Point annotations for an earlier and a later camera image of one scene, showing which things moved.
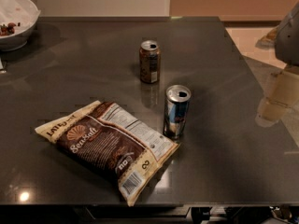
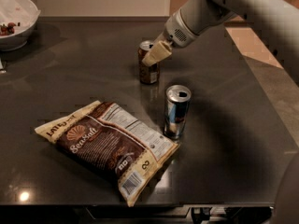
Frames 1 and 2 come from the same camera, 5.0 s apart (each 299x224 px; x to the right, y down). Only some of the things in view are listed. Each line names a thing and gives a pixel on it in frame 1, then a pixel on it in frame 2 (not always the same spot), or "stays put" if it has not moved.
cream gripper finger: [282, 93] to [177, 32]
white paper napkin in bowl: [17, 10] stays put
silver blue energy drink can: [176, 111] stays put
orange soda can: [149, 62] stays put
